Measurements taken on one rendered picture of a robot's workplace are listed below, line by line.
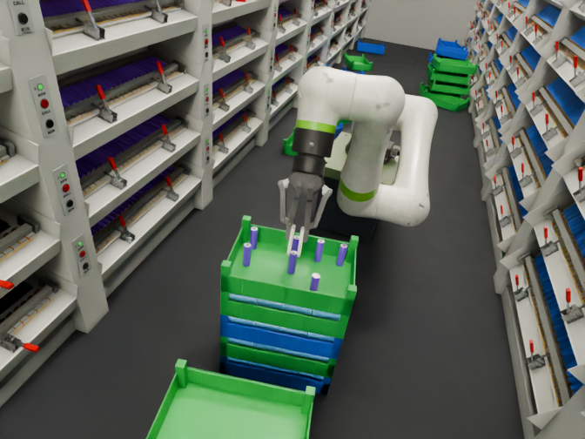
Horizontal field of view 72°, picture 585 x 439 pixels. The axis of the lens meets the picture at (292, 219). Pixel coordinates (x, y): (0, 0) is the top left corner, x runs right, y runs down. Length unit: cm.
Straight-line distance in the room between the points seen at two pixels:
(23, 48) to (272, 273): 68
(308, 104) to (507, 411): 99
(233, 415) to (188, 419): 9
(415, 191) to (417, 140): 22
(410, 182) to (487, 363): 60
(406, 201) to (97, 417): 100
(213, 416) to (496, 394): 82
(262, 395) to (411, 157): 85
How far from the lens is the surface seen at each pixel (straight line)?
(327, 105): 90
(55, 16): 112
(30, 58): 96
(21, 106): 96
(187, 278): 145
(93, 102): 120
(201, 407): 97
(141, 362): 125
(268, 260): 103
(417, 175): 132
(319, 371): 111
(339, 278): 102
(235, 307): 99
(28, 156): 102
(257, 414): 96
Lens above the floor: 101
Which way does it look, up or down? 35 degrees down
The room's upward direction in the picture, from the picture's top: 8 degrees clockwise
